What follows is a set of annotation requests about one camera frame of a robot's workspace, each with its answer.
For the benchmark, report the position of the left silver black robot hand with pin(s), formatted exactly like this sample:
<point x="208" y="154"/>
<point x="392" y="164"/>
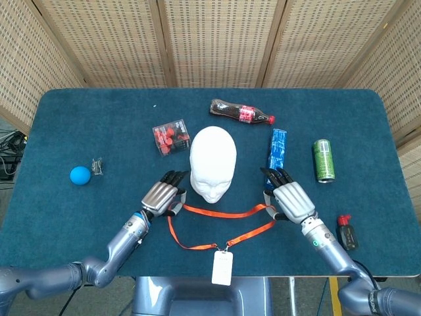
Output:
<point x="159" y="197"/>

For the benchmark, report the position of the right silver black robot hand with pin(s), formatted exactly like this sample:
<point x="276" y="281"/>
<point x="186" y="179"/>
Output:
<point x="294" y="202"/>

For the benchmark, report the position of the white ID badge card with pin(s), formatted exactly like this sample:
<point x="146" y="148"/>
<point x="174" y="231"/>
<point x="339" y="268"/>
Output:
<point x="222" y="268"/>

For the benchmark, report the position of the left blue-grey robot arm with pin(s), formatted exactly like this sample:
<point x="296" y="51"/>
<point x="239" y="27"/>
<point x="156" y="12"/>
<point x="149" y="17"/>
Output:
<point x="125" y="240"/>

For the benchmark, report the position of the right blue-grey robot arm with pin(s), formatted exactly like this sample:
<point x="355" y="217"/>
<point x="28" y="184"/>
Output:
<point x="329" y="247"/>

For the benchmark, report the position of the white mannequin head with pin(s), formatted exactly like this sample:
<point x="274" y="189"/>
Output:
<point x="213" y="154"/>

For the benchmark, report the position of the green drink can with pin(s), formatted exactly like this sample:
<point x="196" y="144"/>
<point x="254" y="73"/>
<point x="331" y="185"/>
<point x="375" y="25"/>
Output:
<point x="324" y="161"/>

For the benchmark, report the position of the blue cookie box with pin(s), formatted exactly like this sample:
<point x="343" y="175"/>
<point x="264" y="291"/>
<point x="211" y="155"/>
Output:
<point x="278" y="148"/>

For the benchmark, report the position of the clear box of red parts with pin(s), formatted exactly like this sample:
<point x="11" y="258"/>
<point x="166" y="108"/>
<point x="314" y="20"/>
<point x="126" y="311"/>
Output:
<point x="171" y="138"/>

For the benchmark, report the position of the small black bottle red cap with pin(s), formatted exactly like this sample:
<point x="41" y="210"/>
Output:
<point x="348" y="235"/>

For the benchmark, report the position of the blue ball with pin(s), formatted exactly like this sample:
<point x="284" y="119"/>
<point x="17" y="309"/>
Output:
<point x="80" y="176"/>

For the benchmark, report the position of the white table leg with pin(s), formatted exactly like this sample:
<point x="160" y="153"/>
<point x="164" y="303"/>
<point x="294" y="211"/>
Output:
<point x="292" y="296"/>

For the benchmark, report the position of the dark blue table mat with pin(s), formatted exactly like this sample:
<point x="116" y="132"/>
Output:
<point x="65" y="224"/>

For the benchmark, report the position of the blue-grey robot torso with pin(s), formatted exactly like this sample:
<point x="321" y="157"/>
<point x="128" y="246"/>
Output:
<point x="154" y="296"/>

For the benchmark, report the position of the cola bottle with red cap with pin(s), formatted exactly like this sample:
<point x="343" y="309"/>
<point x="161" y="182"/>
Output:
<point x="230" y="110"/>

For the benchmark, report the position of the woven folding screen panel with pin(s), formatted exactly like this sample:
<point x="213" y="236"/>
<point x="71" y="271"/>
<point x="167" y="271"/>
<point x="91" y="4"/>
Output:
<point x="26" y="66"/>
<point x="220" y="42"/>
<point x="322" y="42"/>
<point x="108" y="42"/>
<point x="404" y="82"/>

